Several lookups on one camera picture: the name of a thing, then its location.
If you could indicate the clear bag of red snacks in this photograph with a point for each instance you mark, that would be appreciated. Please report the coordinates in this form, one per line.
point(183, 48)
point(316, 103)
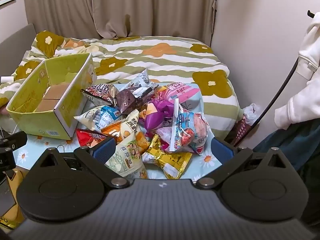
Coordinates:
point(192, 125)

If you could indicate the silver grey snack packet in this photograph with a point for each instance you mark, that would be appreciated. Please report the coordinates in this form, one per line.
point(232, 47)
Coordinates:
point(140, 81)

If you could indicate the purple snack packet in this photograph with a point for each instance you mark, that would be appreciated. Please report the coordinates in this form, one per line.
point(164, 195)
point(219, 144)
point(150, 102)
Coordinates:
point(155, 115)

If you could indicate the white plastic bag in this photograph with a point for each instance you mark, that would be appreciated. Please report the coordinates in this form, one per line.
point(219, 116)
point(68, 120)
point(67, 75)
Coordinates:
point(251, 111)

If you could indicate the gold snack packet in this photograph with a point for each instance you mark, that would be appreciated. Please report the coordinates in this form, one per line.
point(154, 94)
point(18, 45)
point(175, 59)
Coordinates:
point(170, 162)

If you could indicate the brown snack packet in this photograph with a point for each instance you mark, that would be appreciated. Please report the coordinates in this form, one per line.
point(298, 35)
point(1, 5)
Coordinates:
point(126, 101)

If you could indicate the dark teal pants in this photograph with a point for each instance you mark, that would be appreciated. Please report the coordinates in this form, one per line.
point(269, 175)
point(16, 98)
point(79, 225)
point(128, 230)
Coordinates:
point(287, 145)

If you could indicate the pink labelled snack packet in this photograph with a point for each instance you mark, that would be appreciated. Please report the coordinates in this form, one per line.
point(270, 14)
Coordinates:
point(183, 91)

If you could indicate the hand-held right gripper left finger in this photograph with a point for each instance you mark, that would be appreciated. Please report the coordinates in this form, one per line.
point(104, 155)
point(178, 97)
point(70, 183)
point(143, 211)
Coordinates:
point(105, 148)

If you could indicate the white blue snack packet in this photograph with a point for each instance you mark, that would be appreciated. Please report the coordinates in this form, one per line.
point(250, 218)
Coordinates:
point(100, 117)

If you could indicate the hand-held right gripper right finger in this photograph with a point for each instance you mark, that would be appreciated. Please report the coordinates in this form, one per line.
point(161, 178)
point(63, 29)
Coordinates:
point(222, 151)

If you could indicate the red snack packet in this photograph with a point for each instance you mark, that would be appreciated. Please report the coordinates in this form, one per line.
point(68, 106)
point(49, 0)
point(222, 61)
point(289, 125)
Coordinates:
point(87, 137)

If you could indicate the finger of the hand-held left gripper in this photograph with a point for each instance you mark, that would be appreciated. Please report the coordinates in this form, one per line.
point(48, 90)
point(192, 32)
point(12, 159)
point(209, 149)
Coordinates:
point(15, 138)

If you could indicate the black red chips packet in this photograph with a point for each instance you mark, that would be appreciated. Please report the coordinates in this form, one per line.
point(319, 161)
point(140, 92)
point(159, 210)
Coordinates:
point(100, 91)

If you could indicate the cream cracker packet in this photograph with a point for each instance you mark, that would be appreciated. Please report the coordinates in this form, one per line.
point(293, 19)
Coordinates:
point(127, 155)

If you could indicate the beige curtain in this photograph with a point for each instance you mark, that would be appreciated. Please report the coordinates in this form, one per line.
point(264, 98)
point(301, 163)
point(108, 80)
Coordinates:
point(125, 7)

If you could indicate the white sweatshirt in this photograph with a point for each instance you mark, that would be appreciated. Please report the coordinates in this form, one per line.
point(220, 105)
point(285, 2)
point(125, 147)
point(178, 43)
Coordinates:
point(300, 90)

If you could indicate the orange white snack packet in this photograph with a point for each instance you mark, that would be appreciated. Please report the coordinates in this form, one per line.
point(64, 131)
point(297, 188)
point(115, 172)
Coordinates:
point(117, 130)

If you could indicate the grey headboard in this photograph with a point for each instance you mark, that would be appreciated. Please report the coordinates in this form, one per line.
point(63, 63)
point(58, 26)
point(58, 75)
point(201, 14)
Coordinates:
point(17, 35)

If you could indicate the green floral blanket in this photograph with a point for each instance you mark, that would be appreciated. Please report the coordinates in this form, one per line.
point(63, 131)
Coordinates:
point(162, 60)

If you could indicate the yellow green cardboard box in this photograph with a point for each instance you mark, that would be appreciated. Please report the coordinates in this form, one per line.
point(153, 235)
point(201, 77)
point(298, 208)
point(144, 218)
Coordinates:
point(67, 92)

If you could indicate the blue daisy tablecloth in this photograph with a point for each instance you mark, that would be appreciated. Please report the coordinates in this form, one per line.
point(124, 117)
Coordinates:
point(210, 130)

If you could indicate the small white tube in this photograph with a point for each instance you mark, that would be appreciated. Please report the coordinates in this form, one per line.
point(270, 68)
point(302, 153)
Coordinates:
point(5, 79)

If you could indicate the pink white snack packet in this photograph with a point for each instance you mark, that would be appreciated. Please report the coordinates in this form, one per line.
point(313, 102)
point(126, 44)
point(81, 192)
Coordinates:
point(163, 137)

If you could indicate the yellow orange snack packet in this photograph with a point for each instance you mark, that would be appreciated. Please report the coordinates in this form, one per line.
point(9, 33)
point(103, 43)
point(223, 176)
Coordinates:
point(160, 92)

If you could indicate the yellow object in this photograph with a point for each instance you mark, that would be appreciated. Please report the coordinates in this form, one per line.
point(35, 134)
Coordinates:
point(13, 212)

